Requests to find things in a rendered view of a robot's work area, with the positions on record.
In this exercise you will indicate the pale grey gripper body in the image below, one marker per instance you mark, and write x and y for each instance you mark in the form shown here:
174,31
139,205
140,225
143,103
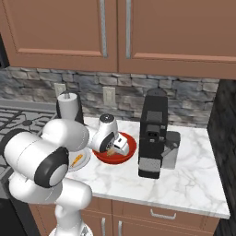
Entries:
123,149

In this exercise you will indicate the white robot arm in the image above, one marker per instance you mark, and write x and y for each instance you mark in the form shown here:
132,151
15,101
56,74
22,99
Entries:
37,156

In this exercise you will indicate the tan onion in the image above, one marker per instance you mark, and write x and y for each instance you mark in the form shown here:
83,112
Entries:
109,152

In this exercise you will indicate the white plate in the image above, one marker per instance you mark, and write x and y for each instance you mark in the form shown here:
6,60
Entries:
84,161

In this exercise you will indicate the orange shrimp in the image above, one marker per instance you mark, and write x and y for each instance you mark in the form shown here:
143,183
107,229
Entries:
76,159

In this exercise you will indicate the red bowl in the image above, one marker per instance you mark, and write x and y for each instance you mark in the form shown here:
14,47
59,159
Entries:
130,147

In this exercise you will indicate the black coffee machine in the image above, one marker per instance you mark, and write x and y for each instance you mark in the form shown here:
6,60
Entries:
152,138

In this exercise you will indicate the narrow brown drawer front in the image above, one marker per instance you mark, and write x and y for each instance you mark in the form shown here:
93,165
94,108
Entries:
103,205

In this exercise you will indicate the white paper towel roll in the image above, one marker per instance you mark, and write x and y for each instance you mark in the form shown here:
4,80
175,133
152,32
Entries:
68,106

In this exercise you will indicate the brown lower cupboard door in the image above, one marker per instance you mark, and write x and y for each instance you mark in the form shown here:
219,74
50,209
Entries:
93,224
159,230

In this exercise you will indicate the brown cupboard door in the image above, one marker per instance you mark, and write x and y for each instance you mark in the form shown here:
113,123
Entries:
159,230
184,30
93,224
55,27

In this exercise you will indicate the black tall appliance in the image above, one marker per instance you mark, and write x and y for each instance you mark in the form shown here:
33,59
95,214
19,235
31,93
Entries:
222,138

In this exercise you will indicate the grey stove with hob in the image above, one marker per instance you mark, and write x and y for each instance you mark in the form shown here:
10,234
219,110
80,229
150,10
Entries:
21,118

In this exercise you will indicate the brown upper cupboard door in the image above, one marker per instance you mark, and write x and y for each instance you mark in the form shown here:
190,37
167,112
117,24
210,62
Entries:
184,30
55,27

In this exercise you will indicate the black range hood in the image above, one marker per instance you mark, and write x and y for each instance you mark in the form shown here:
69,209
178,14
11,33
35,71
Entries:
3,52

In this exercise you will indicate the white wall outlet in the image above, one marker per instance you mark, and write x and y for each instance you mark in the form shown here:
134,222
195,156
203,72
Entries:
109,95
60,89

